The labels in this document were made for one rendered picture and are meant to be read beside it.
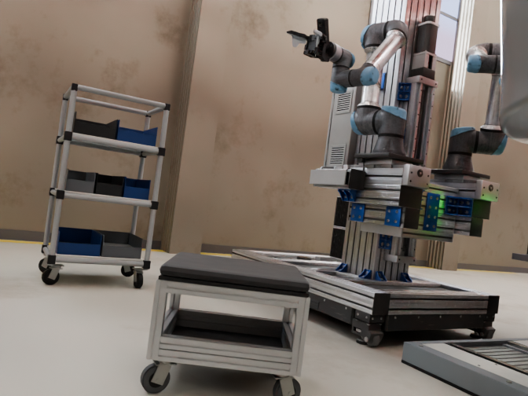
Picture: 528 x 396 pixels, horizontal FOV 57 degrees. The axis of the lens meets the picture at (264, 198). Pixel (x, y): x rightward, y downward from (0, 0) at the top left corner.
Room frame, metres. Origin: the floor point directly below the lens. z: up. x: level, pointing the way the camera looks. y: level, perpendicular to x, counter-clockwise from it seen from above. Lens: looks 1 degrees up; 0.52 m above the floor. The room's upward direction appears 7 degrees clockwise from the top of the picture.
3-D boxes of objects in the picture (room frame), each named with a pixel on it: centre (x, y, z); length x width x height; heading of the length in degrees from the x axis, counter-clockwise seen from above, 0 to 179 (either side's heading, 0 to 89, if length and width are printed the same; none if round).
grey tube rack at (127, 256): (2.66, 0.87, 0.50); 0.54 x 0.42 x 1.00; 119
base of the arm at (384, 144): (2.24, -0.54, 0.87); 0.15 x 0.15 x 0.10
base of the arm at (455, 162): (2.49, -0.97, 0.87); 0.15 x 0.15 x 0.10
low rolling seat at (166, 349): (1.44, 0.05, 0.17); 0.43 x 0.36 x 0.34; 92
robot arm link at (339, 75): (2.13, -0.28, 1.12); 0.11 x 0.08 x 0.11; 45
